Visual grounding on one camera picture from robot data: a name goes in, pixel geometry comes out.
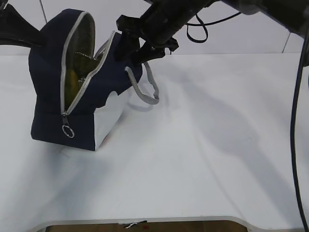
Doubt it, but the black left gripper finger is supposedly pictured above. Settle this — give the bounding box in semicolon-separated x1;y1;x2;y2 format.
0;3;46;47

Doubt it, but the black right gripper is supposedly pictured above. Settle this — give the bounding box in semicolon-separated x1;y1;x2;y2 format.
115;0;179;67

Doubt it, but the navy blue lunch bag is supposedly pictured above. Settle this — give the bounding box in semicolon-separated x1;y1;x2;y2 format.
28;9;159;151

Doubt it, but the yellow banana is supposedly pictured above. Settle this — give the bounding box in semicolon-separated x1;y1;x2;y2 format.
64;69;81;109

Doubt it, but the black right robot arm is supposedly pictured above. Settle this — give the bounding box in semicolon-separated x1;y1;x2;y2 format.
115;0;309;64

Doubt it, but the black floor cable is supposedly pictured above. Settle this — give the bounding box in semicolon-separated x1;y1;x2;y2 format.
291;33;309;230

